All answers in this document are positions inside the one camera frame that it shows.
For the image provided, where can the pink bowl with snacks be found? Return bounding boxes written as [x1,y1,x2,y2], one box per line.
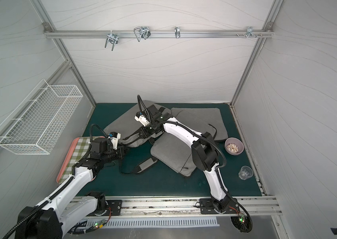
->
[224,137,245,155]

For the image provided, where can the metal hook clamp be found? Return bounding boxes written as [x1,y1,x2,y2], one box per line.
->
[134,26,151,42]
[104,32,119,51]
[236,26,263,38]

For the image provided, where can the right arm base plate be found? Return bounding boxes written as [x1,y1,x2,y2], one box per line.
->
[194,197,241,215]

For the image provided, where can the metal hook clamp left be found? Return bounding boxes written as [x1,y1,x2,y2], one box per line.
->
[104,32,119,51]

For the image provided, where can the clear plastic cup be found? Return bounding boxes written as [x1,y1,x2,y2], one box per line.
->
[238,166,254,180]

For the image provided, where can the black shoulder strap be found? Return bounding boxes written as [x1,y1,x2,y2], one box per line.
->
[118,146,159,175]

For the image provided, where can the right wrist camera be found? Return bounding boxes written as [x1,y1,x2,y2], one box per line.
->
[135,112,150,126]

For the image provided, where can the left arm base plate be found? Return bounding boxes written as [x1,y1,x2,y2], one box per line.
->
[94,200,123,217]

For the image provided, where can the white wire basket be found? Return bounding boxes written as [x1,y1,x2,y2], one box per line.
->
[0,80,83,155]

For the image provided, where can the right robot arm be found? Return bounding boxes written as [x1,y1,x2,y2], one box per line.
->
[135,104,233,214]

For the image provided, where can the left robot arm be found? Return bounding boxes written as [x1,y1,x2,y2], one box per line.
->
[4,132,127,239]

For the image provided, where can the grey laptop sleeve front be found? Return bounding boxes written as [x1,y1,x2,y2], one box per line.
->
[150,108,216,177]

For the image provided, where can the aluminium crossbar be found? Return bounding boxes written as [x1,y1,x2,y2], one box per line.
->
[44,29,274,39]

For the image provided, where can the grey laptop bag with strap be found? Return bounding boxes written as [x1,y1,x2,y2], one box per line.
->
[104,104,162,148]

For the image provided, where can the metal hook clamp right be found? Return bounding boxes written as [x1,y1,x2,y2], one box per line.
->
[236,26,263,38]

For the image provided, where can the metal hook small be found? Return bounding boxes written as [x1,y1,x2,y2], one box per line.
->
[174,26,180,39]

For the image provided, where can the metal hook clamp middle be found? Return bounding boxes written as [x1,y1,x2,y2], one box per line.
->
[134,26,151,42]

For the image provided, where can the green checkered cloth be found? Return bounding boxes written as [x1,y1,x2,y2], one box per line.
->
[59,136,97,184]

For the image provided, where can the grey laptop sleeve back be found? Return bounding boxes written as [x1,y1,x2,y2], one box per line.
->
[171,108,228,141]

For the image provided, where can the aluminium front rail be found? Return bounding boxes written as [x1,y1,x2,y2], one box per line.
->
[36,195,282,220]

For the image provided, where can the grey laptop sleeve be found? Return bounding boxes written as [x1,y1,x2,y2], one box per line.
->
[150,108,216,177]
[171,108,228,141]

